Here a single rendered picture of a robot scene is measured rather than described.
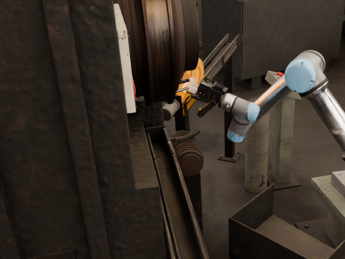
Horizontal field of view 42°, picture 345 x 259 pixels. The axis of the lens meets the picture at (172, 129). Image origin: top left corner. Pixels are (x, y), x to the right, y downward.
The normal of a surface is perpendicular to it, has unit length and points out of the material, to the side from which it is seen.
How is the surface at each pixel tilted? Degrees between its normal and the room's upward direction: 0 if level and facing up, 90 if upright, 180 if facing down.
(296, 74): 83
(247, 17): 90
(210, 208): 0
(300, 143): 0
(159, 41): 85
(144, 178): 0
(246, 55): 90
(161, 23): 73
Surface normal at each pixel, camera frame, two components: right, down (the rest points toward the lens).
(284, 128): 0.17, 0.44
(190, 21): 0.14, 0.17
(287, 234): 0.00, -0.86
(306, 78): -0.58, 0.30
